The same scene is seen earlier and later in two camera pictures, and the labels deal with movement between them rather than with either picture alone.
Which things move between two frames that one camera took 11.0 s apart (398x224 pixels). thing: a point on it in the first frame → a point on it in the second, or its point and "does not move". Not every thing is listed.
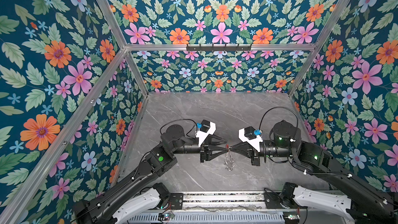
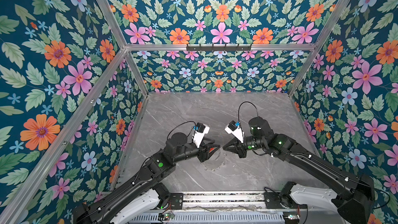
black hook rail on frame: [218, 47] does not move
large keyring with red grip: [229, 160] → [211, 150]
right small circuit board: [291, 217] does not move
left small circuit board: [165, 217] does not move
